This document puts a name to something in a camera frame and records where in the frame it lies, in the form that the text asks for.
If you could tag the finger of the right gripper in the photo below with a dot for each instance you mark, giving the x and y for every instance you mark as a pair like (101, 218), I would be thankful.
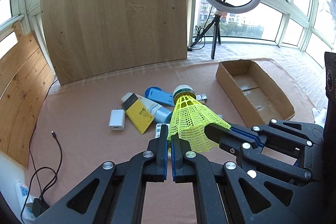
(249, 154)
(299, 133)

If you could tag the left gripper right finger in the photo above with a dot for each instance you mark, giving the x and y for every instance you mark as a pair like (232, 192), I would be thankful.
(225, 193)

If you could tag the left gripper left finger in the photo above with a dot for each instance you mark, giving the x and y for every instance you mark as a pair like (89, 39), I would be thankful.
(113, 193)

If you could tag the yellow plastic shuttlecock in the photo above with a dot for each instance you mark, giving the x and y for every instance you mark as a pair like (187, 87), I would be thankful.
(189, 119)

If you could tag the open cardboard box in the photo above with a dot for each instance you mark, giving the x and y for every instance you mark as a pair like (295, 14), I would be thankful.
(256, 96)

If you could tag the pink felt mat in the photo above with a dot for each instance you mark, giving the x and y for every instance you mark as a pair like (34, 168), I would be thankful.
(73, 130)

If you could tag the white usb charger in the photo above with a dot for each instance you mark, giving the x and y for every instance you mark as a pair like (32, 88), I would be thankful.
(117, 120)

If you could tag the white patterned tissue pack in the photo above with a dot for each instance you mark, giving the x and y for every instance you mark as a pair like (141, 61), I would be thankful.
(158, 128)

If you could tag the white blue cream tube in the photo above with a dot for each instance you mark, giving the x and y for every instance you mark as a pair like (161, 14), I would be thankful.
(160, 113)

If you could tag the yellow black notepad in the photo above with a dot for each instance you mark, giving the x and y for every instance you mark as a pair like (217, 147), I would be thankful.
(137, 112)

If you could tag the blue plastic case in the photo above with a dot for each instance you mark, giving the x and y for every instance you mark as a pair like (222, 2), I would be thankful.
(156, 94)

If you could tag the white power strip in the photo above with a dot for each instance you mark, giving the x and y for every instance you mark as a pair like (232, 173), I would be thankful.
(25, 201)

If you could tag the black tripod stand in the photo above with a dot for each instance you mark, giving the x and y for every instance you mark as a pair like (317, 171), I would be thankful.
(201, 33)

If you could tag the pine slat headboard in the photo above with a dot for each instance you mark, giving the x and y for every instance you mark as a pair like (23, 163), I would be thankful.
(25, 80)

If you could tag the large wooden board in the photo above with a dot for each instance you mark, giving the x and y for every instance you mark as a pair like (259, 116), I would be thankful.
(86, 38)

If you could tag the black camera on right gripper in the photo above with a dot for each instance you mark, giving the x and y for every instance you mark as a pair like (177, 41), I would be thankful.
(330, 92)

